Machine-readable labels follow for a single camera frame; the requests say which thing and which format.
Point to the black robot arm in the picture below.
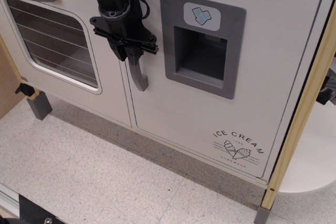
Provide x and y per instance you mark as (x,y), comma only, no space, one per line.
(119,6)

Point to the black clamp on left leg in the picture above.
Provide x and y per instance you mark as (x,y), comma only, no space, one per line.
(25,89)

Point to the grey fridge door handle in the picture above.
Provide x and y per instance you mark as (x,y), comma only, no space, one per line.
(140,80)

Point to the aluminium rail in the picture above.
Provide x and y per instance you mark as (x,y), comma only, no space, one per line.
(9,199)

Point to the ice cube sticker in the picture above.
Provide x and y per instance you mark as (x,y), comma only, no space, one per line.
(202,16)

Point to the white fridge door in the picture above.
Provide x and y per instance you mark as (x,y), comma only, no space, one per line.
(279,40)

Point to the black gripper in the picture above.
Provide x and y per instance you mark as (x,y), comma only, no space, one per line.
(125,32)

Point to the white oven door with window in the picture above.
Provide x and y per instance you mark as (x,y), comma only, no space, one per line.
(55,50)

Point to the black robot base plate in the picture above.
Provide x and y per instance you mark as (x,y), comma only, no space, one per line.
(33,213)

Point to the white round table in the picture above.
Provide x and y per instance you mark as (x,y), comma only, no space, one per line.
(312,166)

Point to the grey left foot cap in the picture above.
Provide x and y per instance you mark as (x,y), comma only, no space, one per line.
(40,106)

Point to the wooden right corner post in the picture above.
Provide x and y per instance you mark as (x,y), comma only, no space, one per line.
(316,76)

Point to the black clamp at right edge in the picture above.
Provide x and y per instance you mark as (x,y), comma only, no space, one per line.
(327,91)

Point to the wooden left side panel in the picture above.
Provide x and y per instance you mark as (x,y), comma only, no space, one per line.
(9,83)

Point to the grey ice dispenser panel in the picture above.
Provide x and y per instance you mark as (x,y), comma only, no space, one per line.
(200,58)

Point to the grey right foot cap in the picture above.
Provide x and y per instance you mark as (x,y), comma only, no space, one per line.
(262,215)

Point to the white toy kitchen cabinet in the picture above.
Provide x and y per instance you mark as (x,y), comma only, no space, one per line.
(217,79)

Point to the grey foot cap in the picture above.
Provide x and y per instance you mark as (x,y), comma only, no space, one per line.
(40,106)
(262,215)

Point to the ice cream logo decal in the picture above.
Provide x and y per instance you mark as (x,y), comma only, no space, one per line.
(238,148)

